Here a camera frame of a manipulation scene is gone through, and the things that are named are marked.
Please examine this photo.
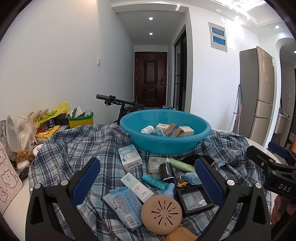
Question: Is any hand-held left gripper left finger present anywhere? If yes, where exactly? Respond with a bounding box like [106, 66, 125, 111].
[25, 157, 102, 241]

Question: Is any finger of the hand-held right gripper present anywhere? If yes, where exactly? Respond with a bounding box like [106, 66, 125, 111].
[268, 141, 296, 166]
[246, 145, 282, 179]

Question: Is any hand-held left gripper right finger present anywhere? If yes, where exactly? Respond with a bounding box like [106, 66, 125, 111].
[195, 157, 271, 241]

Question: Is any light blue small packet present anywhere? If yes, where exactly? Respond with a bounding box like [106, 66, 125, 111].
[184, 172, 202, 185]

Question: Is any blue wet wipes packet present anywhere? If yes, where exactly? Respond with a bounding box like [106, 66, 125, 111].
[102, 187, 144, 232]

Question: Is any round beige case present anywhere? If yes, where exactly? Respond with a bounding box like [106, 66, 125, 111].
[141, 195, 183, 234]

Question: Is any blue plastic basin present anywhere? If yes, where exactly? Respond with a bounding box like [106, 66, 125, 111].
[120, 110, 212, 155]

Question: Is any orange rounded soap bar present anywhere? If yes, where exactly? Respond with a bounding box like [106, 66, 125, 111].
[166, 227, 198, 241]

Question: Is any person's right hand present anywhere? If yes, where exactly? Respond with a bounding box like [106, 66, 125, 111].
[270, 195, 296, 226]

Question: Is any slim grey stick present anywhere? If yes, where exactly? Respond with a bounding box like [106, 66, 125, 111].
[225, 163, 246, 184]

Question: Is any black hair scrunchie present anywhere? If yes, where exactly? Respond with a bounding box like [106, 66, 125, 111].
[180, 154, 201, 166]

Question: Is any light green tube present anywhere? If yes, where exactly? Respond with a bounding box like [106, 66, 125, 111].
[165, 158, 196, 172]

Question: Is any blue plaid cloth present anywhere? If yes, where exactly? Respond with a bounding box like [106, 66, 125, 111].
[29, 123, 272, 241]

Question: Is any small blue bottle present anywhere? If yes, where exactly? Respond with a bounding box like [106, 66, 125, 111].
[163, 183, 176, 198]

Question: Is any small black box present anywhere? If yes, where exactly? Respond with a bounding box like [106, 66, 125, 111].
[158, 162, 175, 182]

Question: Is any white and blue box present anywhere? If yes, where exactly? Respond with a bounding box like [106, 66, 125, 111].
[118, 146, 143, 171]

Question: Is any mint green box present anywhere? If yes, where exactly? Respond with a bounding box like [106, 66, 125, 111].
[121, 175, 155, 204]

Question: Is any plain white box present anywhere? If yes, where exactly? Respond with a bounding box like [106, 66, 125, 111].
[179, 126, 195, 137]

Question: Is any teal tube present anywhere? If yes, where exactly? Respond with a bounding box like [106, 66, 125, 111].
[142, 174, 170, 191]

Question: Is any white cotton pad pack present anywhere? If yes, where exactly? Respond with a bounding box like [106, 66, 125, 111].
[148, 157, 167, 174]

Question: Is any green and yellow bin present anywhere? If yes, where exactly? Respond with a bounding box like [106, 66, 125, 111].
[68, 112, 94, 128]

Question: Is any orange and blue box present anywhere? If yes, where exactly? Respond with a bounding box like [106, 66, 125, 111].
[165, 123, 184, 137]

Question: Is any yellow and orange booklet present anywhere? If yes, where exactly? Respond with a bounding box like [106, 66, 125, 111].
[36, 125, 61, 138]

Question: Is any champagne refrigerator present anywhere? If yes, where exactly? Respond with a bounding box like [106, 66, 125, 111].
[239, 46, 275, 146]

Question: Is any white earbud case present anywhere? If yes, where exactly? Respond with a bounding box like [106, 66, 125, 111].
[16, 160, 30, 171]

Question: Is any brown fuzzy plush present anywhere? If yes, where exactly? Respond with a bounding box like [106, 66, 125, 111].
[16, 149, 35, 163]

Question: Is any yellow plastic bag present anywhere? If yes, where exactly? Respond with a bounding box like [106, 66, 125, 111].
[36, 102, 70, 126]

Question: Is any clear plastic bag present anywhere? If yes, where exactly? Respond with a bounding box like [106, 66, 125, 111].
[16, 116, 38, 151]

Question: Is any pink bear print pouch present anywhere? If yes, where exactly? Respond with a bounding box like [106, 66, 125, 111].
[0, 141, 23, 208]

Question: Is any beige plush toy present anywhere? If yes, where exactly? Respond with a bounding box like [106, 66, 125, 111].
[28, 108, 50, 121]

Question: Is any clear zip pouch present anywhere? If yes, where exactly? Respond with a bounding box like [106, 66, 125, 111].
[0, 115, 19, 160]

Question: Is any black framed glass door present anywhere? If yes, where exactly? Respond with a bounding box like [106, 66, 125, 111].
[174, 24, 187, 111]

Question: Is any dark brown door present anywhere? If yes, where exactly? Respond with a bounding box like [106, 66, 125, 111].
[134, 52, 167, 108]

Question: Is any black frame display box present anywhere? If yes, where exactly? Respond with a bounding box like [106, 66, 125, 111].
[175, 185, 219, 217]

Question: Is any mop with pink handle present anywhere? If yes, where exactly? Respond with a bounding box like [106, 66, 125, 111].
[233, 85, 242, 135]

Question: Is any wall panel with blue pictures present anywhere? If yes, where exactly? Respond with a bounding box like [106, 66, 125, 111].
[208, 22, 226, 51]

